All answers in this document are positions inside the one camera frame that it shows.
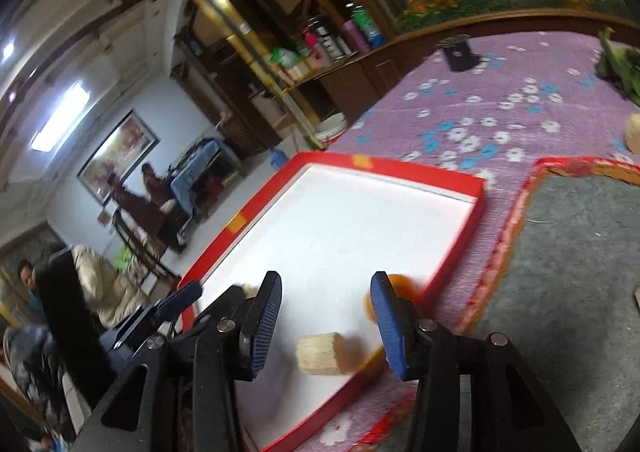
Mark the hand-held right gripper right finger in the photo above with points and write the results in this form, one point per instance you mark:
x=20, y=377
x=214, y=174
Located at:
x=390, y=332

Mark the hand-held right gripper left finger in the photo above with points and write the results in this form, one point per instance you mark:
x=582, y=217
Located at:
x=260, y=332

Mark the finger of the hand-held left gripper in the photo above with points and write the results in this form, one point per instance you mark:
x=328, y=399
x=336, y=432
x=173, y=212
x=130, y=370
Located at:
x=127, y=332
x=181, y=298

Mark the orange tangerine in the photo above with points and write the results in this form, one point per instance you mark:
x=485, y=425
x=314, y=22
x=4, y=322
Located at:
x=402, y=289

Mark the beige cut block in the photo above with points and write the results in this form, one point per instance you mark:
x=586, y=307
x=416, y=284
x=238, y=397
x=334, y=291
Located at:
x=322, y=354

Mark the red tray with white inside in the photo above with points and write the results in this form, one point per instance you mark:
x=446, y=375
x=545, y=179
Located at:
x=345, y=227

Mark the beige sofa cushion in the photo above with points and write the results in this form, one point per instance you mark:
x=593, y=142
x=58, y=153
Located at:
x=107, y=288

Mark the dark blue cloth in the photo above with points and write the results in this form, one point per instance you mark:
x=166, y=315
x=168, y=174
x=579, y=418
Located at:
x=27, y=362

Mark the wooden chair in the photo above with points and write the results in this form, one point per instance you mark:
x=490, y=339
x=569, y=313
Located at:
x=137, y=252

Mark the table with blue cloth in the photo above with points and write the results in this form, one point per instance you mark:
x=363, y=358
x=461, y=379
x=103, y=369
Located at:
x=195, y=172

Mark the grey mat with red border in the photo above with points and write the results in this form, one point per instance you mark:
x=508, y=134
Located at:
x=565, y=282

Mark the ceiling light panel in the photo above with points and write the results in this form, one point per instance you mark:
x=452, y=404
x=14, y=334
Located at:
x=60, y=118

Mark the white bucket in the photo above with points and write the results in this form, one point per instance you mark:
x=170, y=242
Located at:
x=331, y=125

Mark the purple floral blanket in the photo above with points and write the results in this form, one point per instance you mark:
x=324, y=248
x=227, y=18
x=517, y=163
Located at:
x=480, y=97

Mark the green bag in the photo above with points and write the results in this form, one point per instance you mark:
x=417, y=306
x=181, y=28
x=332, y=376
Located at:
x=282, y=57

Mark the small black box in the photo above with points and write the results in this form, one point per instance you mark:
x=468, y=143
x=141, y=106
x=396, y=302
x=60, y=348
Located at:
x=457, y=56

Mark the wooden cabinet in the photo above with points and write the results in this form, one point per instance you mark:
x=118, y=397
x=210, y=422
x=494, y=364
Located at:
x=260, y=17

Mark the black and silver thermos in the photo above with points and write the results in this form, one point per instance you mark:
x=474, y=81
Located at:
x=327, y=39

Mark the purple bottle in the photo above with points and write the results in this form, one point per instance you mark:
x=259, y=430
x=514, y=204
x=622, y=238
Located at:
x=351, y=34

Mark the green bottle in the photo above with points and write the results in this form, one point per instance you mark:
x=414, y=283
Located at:
x=365, y=24

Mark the beige lumpy piece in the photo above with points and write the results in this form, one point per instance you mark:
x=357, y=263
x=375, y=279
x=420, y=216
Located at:
x=634, y=133

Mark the green leafy vegetable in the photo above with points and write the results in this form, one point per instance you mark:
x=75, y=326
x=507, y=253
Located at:
x=620, y=64

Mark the framed wall painting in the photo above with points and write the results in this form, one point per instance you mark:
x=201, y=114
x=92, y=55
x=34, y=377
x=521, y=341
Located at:
x=117, y=157

